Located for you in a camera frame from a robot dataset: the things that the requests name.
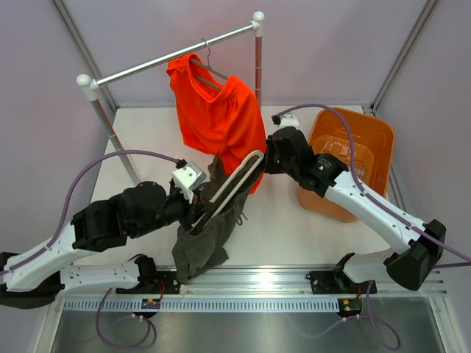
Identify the orange shorts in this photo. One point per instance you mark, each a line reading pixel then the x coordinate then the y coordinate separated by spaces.
pixel 223 120

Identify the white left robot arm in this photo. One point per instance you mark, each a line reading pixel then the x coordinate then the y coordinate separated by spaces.
pixel 102 225

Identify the white slotted cable duct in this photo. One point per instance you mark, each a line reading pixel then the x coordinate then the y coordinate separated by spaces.
pixel 205 305

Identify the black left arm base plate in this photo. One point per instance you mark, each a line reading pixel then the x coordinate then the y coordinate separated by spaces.
pixel 165 281

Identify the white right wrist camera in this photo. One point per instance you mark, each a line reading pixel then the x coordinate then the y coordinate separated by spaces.
pixel 285 120

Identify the grey metal hanger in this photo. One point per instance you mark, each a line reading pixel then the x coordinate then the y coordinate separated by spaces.
pixel 208 68

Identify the white plastic hanger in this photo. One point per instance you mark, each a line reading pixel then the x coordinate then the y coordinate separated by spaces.
pixel 219 194

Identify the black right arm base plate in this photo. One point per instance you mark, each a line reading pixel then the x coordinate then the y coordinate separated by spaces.
pixel 334 282

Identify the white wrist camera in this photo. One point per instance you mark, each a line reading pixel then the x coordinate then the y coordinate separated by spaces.
pixel 285 120
pixel 188 178

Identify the orange plastic basket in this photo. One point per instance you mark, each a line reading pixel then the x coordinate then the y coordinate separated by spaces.
pixel 374 147

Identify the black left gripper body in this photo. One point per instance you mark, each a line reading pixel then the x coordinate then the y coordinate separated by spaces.
pixel 179 209

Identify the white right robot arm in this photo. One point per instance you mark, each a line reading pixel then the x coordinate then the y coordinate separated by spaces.
pixel 414 245

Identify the dark green shorts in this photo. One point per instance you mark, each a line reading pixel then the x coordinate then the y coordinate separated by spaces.
pixel 195 254

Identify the aluminium mounting rail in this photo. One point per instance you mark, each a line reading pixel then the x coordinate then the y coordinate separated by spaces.
pixel 240 281

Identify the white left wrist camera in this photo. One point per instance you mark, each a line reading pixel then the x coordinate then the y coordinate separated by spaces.
pixel 188 178

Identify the silver white clothes rack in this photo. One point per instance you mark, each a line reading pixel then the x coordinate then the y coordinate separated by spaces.
pixel 90 86

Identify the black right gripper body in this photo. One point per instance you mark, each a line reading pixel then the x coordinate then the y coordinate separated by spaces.
pixel 274 164

